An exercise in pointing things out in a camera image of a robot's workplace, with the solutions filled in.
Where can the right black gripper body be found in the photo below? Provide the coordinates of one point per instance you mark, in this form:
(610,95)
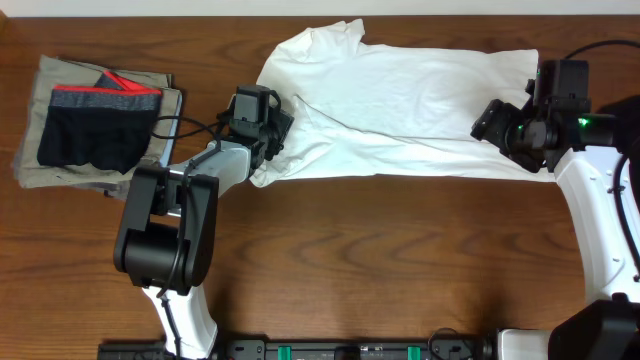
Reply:
(511,134)

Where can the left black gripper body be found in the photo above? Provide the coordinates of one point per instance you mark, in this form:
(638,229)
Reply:
(280,125)

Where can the white t-shirt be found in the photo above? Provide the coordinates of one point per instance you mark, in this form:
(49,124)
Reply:
(362,110)

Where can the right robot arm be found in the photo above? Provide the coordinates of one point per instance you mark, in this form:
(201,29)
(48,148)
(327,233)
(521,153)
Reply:
(594,158)

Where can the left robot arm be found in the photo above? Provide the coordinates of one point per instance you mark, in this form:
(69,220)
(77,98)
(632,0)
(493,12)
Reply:
(166,236)

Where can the navy boxer shorts red waistband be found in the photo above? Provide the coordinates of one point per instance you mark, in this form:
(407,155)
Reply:
(107,125)

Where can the folded grey garment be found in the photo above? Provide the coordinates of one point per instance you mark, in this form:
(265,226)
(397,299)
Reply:
(118,190)

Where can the folded khaki garment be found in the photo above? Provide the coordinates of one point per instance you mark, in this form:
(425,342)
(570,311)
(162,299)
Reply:
(51,72)

